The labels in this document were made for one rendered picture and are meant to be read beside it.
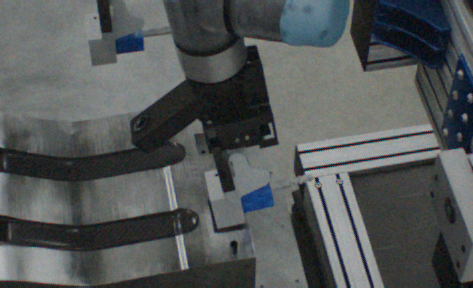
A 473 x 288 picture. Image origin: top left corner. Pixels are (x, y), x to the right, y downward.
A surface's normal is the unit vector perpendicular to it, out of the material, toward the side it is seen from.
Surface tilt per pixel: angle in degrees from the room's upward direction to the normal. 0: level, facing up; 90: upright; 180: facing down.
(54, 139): 24
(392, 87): 0
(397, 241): 0
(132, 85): 0
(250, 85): 82
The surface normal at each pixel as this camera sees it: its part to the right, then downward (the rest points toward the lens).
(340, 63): 0.00, -0.61
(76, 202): 0.25, -0.62
